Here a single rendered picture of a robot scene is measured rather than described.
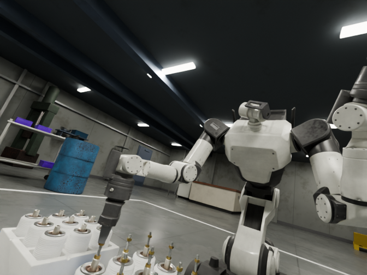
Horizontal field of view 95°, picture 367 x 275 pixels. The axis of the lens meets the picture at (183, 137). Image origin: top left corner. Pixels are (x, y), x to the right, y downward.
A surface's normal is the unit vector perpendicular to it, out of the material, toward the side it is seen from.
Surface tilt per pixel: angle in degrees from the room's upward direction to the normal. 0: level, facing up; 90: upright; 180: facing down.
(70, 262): 90
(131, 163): 90
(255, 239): 51
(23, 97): 90
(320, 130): 81
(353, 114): 109
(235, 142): 97
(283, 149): 121
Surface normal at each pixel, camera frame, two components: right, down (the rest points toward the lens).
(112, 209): 0.24, -0.22
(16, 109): 0.83, 0.04
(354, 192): -0.86, 0.01
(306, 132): -0.70, -0.49
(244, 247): -0.26, -0.84
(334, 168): -0.22, -0.58
